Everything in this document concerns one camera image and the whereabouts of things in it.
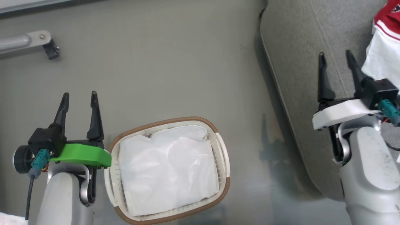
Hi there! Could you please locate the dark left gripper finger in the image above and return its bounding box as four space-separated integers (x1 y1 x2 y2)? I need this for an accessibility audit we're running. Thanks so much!
48 92 70 139
86 91 105 140

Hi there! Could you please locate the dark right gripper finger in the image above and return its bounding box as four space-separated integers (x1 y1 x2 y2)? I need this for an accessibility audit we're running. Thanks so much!
317 52 335 103
345 50 373 98

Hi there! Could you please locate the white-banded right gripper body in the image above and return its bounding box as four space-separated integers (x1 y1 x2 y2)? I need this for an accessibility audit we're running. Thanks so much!
312 97 381 131

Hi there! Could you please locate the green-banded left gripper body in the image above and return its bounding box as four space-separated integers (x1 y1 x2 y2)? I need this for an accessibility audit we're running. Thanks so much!
49 138 112 168

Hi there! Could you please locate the red and white jersey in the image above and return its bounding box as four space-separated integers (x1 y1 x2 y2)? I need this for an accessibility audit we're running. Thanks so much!
361 0 400 92

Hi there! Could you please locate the grey fabric sofa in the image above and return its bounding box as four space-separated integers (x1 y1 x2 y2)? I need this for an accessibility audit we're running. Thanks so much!
259 0 400 201

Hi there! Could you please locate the black caster wheel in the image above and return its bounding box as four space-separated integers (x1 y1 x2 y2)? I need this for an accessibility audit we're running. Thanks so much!
42 39 60 61

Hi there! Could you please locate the white basket liner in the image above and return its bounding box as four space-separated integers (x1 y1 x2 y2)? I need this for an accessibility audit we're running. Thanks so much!
117 125 220 217

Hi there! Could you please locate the long grey partition foot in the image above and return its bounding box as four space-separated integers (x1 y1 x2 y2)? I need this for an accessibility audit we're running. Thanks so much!
0 30 52 57

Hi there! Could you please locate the white brown-rimmed laundry basket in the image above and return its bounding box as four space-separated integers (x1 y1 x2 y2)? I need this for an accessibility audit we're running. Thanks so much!
104 116 231 225

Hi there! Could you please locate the teal-plug left black cable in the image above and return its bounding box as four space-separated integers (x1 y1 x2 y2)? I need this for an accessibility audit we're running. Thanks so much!
24 149 50 221

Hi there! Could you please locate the teal-plug black cable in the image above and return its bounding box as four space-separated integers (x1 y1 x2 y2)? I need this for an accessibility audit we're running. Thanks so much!
24 149 50 221
378 99 400 152

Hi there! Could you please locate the teal-plug right black cable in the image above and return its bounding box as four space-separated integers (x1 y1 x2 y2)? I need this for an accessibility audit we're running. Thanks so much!
378 99 400 152

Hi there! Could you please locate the grey partition bottom rail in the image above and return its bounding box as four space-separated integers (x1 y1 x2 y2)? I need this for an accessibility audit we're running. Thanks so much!
0 0 74 15

